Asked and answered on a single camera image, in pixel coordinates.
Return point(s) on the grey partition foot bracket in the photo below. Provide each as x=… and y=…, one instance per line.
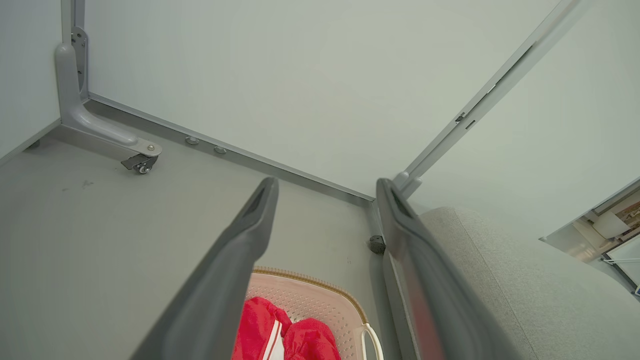
x=80, y=117

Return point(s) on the grey fabric sofa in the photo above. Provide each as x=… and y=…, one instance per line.
x=540, y=300

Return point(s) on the red and white jersey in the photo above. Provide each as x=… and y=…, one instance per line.
x=305, y=340

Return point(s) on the cream perforated laundry basket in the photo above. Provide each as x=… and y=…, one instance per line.
x=320, y=305

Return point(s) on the round grey floor glide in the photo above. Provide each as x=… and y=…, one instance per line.
x=220, y=149
x=192, y=140

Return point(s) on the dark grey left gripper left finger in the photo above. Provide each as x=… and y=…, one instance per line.
x=215, y=295

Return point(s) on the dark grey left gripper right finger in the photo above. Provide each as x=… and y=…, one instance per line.
x=440, y=300

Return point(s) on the grey partition upright post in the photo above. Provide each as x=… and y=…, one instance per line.
x=480, y=100

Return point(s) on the grey partition bottom rail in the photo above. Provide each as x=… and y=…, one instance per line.
x=240, y=150

